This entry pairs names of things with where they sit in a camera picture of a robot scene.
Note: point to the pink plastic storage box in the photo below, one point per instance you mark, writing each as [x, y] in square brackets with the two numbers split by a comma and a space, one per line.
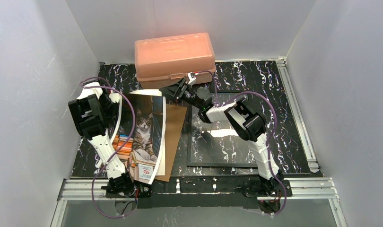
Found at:
[164, 61]

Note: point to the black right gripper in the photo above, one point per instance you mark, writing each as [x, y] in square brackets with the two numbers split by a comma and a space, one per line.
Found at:
[178, 91]

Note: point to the brown cardboard backing board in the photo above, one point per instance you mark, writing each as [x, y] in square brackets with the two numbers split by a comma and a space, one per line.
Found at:
[175, 116]

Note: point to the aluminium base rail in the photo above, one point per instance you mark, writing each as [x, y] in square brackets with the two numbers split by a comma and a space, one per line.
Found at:
[306, 188]

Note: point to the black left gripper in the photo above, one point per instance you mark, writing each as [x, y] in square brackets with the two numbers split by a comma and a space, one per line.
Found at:
[86, 113]

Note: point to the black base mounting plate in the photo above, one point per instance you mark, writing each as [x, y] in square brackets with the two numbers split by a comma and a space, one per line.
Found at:
[248, 191]

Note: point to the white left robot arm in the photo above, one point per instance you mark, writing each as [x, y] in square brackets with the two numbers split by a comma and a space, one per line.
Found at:
[94, 112]

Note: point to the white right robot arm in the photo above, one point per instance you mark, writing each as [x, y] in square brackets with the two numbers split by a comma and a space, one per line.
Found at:
[240, 113]

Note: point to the cat photo print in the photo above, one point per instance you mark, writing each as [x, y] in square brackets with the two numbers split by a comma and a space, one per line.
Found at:
[141, 134]

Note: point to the black picture frame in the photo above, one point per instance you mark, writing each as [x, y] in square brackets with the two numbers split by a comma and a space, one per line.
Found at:
[222, 163]

